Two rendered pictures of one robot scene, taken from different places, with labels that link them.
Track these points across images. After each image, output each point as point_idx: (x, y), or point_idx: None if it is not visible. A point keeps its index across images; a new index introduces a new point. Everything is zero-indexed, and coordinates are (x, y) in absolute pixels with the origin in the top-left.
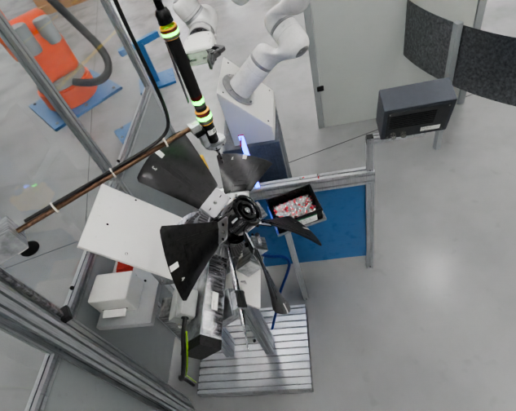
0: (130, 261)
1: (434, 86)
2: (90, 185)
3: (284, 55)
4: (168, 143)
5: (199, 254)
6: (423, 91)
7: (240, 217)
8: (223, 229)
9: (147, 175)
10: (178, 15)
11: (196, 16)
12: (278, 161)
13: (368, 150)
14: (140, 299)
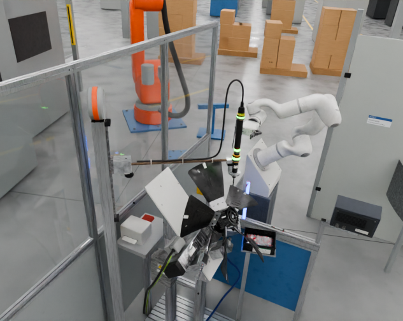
0: (161, 209)
1: (371, 207)
2: (170, 161)
3: (294, 152)
4: (213, 161)
5: (198, 220)
6: (363, 207)
7: (227, 216)
8: (215, 218)
9: (193, 172)
10: (247, 109)
11: (255, 114)
12: (263, 212)
13: (320, 228)
14: (146, 241)
